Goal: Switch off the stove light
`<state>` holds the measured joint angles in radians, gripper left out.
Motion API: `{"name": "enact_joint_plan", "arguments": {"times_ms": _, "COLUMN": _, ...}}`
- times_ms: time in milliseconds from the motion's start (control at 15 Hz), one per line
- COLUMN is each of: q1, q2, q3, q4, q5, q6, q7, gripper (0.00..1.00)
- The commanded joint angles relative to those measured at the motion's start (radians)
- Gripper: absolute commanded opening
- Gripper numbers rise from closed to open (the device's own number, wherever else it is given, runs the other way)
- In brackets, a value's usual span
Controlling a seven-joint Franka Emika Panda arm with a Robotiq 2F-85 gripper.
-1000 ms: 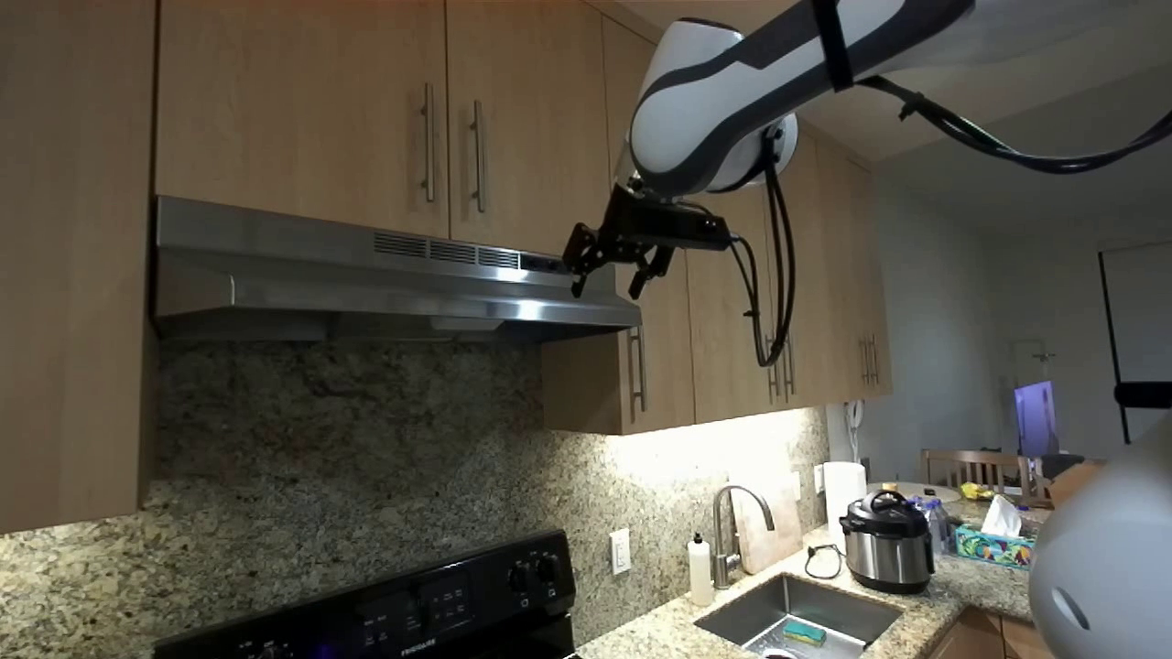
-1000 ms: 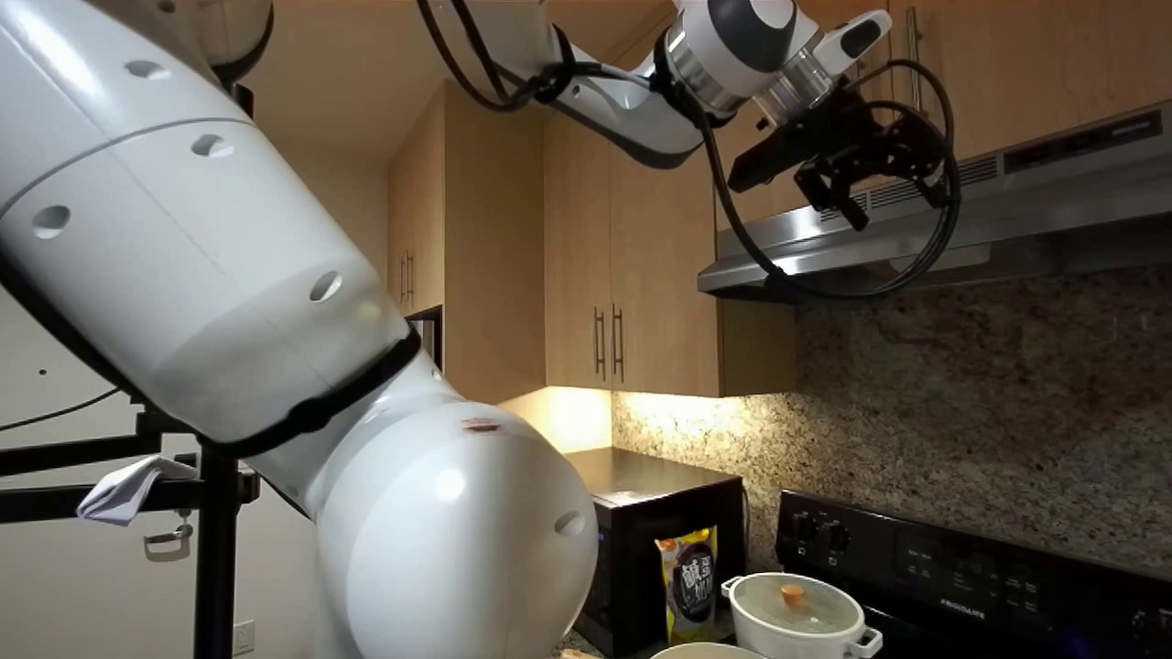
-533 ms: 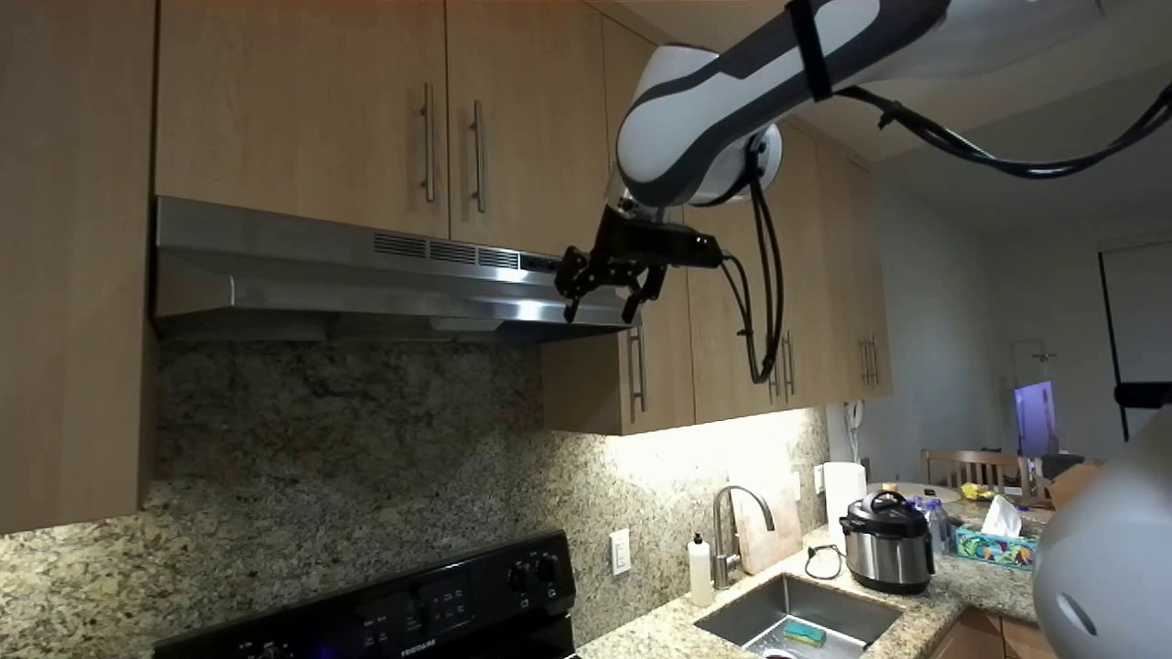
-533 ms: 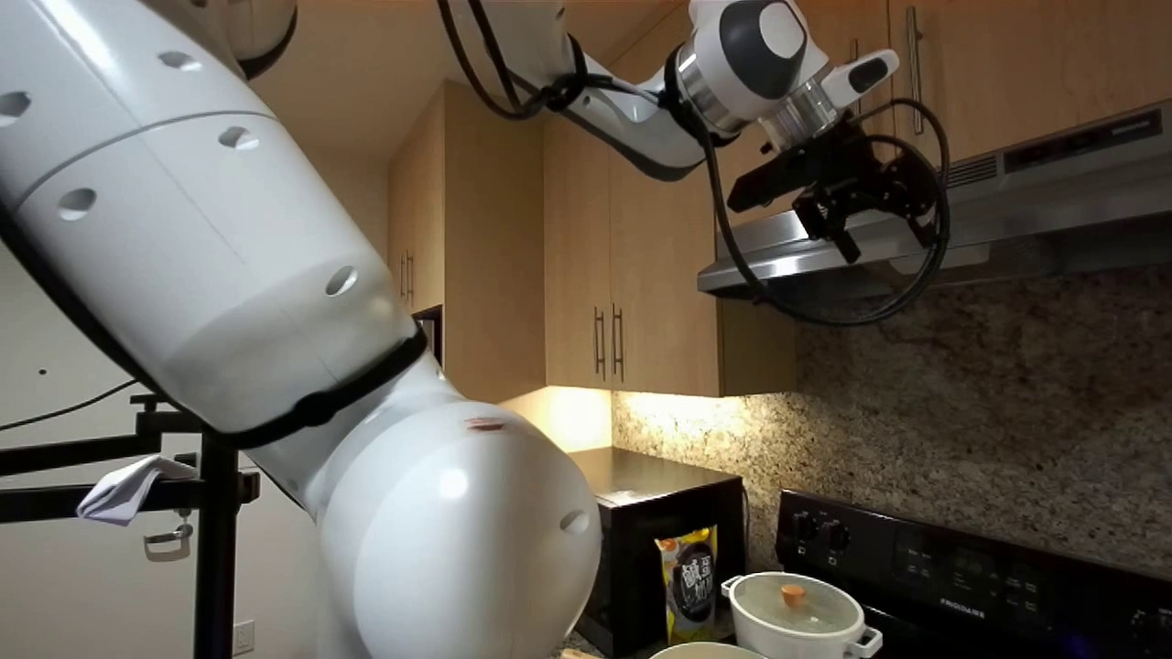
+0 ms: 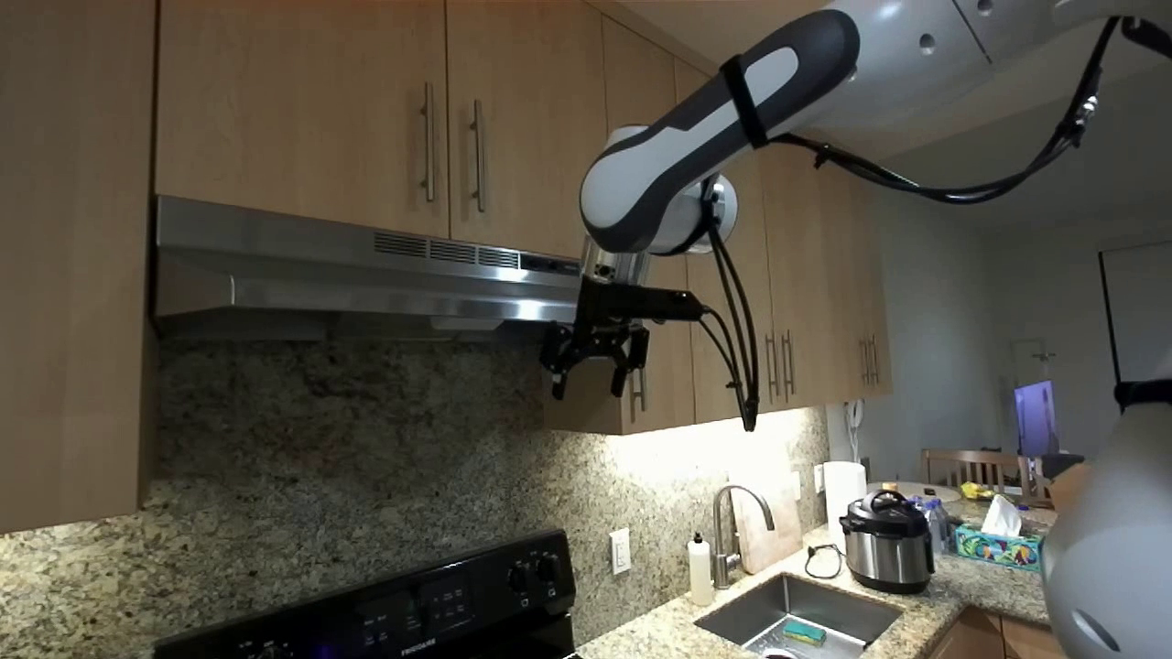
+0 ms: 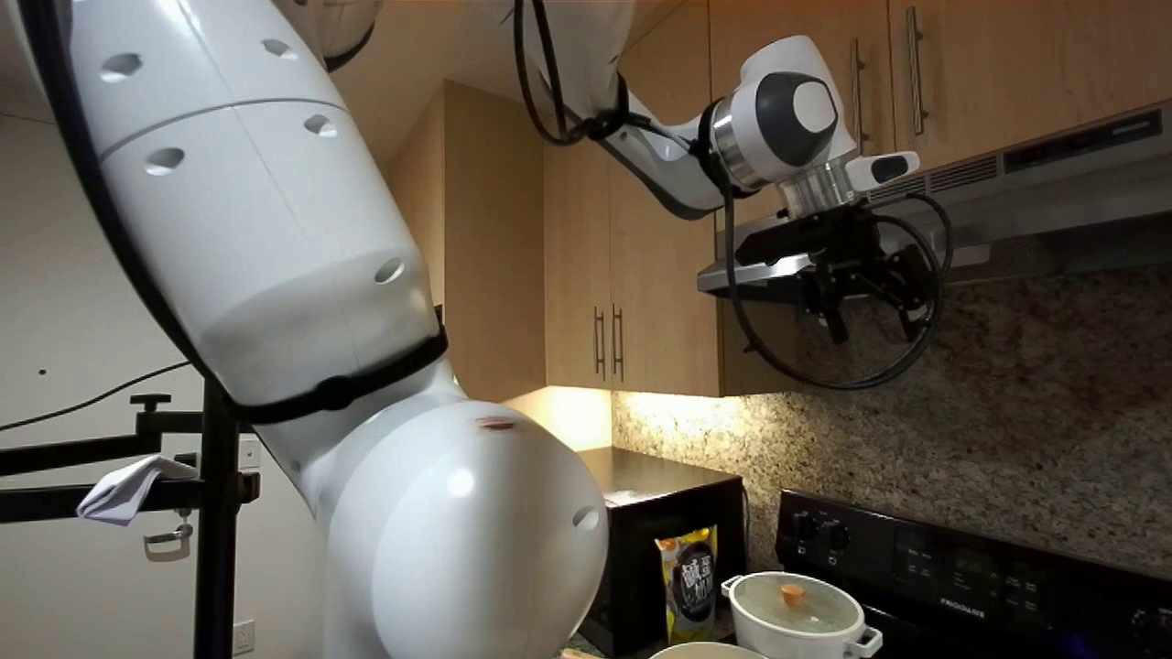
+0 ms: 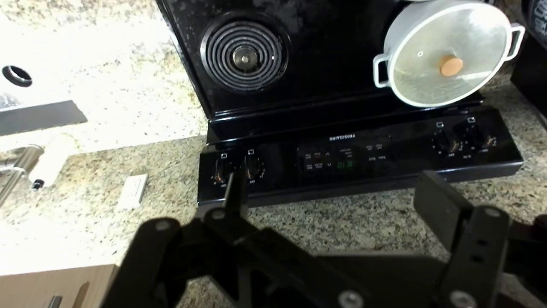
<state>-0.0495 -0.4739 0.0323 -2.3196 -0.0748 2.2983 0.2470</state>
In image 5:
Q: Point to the light wood wall cabinet row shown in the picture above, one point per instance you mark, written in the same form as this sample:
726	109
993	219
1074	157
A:
816	306

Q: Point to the steel and black pressure cooker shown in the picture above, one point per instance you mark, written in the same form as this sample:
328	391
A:
886	551

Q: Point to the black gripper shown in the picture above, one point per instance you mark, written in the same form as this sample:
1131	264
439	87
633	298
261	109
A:
604	339

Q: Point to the stainless steel range hood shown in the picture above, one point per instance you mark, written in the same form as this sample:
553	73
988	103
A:
304	257

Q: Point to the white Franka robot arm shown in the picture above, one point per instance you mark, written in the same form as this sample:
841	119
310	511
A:
720	121

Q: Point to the white soap bottle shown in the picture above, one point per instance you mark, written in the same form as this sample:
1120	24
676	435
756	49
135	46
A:
701	574

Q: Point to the blue green sponge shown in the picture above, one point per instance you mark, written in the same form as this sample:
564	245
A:
805	636

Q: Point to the black stove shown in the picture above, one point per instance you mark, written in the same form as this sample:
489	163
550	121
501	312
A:
424	605

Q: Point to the wooden chair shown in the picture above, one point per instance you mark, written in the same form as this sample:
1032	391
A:
973	466

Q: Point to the large light wood cabinet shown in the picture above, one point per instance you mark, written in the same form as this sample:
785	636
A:
74	245

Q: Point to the white wall plug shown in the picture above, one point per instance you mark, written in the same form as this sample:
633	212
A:
853	416

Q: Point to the white paper towel roll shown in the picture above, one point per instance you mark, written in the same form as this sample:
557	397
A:
842	496

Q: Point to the yellow fruit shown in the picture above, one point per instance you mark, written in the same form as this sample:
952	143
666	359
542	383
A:
973	491

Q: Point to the steel kitchen sink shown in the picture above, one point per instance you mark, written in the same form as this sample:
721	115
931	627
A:
791	605

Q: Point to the white wall outlet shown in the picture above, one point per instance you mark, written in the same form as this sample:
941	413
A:
621	551

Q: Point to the steel kitchen faucet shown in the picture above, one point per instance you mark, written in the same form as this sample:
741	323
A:
726	535

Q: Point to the clear plastic bottle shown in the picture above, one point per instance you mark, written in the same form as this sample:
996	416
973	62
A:
933	522

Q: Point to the black framed whiteboard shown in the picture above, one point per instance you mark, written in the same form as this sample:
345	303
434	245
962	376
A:
1141	312

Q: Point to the teal tissue box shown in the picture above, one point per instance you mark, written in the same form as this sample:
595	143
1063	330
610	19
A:
993	546

